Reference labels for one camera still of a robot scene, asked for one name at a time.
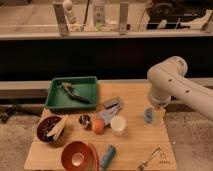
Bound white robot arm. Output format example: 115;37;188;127
147;56;213;122

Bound red bowl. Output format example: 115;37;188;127
61;141;90;171

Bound dark brown bowl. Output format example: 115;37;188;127
37;116;61;142

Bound small blue cup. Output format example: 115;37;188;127
144;108;153;124

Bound wooden board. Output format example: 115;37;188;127
24;83;177;171

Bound white cup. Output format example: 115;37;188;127
110;116;127;134

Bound grey blue cloth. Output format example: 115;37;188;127
98;106;120;125

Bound blue cylinder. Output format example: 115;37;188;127
100;145;116;169

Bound orange ball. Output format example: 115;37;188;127
92;119;105;134

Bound red spoon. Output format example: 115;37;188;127
88;143;100;171

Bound small metal cup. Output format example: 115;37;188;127
79;114;92;130

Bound dark tongs in tray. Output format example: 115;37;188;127
61;82;90;104

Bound pale wooden sticks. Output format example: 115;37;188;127
47;115;68;140

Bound green plastic tray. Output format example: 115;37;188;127
45;76;98;112

